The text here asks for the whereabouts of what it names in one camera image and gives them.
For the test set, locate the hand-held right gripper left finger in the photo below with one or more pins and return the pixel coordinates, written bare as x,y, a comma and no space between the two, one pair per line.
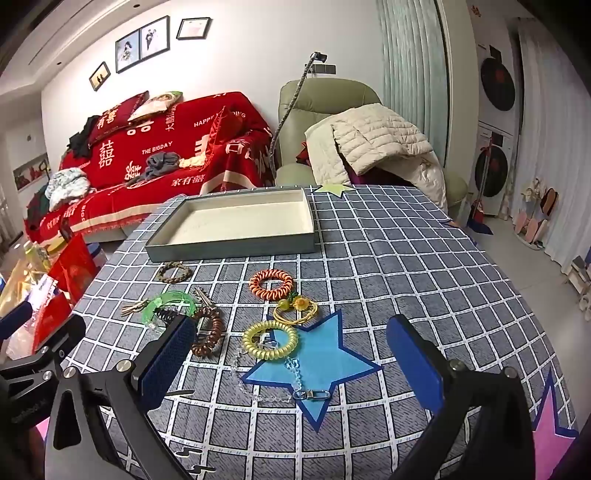
168,360

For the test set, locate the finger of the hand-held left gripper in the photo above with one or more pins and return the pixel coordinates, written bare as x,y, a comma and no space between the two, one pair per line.
64,334
16,316

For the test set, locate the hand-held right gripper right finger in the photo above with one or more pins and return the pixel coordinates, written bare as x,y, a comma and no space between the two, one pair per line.
415,360

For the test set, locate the black hair clip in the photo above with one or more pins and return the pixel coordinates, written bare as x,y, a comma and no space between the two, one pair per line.
164,316

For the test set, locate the green translucent bangle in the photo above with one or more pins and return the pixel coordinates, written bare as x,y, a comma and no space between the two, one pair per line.
159,302

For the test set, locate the brass keys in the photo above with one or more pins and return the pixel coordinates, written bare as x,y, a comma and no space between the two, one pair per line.
131,308

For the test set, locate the grey tray with cream lining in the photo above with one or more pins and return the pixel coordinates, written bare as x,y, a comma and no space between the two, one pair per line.
240,221

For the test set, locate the red gift bag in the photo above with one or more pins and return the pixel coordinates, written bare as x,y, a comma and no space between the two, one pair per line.
74,272

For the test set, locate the silver keys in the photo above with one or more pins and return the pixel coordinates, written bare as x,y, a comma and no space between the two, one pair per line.
203,296

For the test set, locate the blue checked tablecloth with stars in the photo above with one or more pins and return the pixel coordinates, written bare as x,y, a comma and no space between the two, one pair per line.
415,258

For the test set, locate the white and teal clothing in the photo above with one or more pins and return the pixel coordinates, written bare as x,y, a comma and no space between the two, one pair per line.
67,184

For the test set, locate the blue dustpan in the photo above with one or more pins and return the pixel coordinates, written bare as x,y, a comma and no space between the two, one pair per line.
480,228

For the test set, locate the pink wooden toy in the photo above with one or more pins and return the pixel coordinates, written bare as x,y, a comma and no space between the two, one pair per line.
535,226

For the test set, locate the black clothing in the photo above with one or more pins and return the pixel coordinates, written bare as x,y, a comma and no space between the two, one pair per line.
83,138

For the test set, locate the grey clothing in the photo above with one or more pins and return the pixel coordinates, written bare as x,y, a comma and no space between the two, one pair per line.
159,164

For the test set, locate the white dryer machine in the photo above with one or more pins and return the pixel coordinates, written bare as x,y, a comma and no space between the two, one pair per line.
491,170

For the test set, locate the red printed pillow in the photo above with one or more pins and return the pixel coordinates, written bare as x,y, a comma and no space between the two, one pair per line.
115,120

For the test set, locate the red covered sofa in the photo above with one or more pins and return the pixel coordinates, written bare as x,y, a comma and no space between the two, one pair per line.
184,138

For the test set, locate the cream down jacket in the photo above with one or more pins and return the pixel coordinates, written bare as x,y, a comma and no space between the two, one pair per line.
378,134

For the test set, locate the red fringed pillow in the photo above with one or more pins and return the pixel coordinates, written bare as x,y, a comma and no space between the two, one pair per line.
221,131

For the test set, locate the white and green pillow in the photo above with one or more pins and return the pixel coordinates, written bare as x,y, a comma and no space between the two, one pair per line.
154,105

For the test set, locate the green armchair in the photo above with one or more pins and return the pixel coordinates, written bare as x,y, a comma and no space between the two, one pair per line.
332,94

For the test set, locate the white sheer curtain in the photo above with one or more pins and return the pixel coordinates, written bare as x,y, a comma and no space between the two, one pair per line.
554,115

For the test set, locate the white washing machine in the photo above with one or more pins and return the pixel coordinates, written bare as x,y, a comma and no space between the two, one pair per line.
496,83

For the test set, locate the teal curtain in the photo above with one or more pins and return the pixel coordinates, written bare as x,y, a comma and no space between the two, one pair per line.
411,60

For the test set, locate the unframed wall picture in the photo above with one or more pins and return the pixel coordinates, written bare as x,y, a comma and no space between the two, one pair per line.
30,173

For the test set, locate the small black picture frame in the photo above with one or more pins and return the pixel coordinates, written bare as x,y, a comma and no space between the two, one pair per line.
99,76

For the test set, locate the black portrait picture frame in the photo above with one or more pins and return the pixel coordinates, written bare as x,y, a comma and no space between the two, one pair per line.
128,50
154,38

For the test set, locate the gooseneck camera mount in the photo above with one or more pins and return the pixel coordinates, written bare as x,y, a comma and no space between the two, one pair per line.
295,97

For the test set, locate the wall switch panel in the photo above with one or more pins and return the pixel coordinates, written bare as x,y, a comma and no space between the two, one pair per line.
323,69

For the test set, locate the black certificate picture frame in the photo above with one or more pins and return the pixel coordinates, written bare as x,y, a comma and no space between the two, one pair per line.
194,28

